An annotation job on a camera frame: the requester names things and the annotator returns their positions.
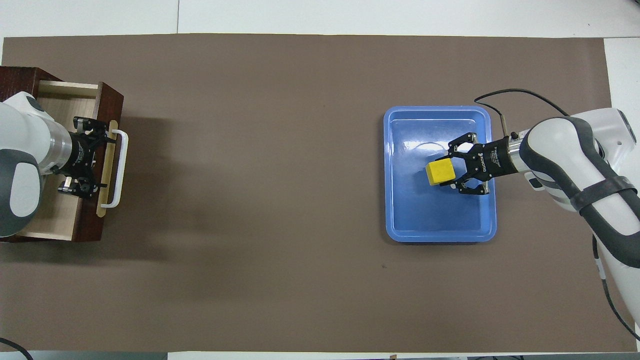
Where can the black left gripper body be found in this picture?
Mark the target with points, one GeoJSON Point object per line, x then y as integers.
{"type": "Point", "coordinates": [81, 155]}

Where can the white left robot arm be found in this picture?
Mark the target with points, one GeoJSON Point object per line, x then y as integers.
{"type": "Point", "coordinates": [20, 150]}

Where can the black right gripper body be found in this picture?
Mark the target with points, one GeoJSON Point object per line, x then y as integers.
{"type": "Point", "coordinates": [495, 159]}

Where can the yellow cube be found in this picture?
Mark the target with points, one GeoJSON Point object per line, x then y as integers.
{"type": "Point", "coordinates": [440, 172]}

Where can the brown table mat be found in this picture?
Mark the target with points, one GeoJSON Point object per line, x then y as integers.
{"type": "Point", "coordinates": [275, 200]}

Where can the blue plastic tray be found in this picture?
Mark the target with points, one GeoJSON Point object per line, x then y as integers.
{"type": "Point", "coordinates": [425, 215]}

